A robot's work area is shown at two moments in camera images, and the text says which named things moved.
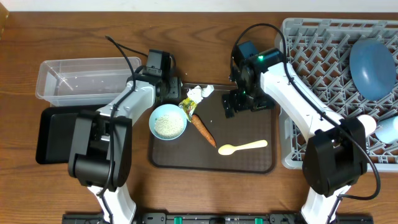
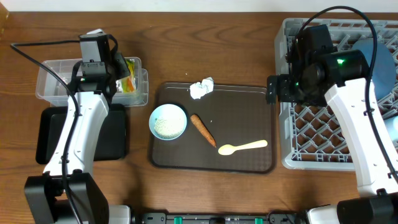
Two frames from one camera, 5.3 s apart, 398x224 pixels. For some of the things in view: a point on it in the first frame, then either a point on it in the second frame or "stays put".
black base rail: [214, 218] stays put
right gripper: [237, 95] -> [285, 93]
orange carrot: [198, 121] stays put
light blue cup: [387, 130] stays put
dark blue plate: [372, 68] stays put
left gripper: [175, 89] -> [119, 64]
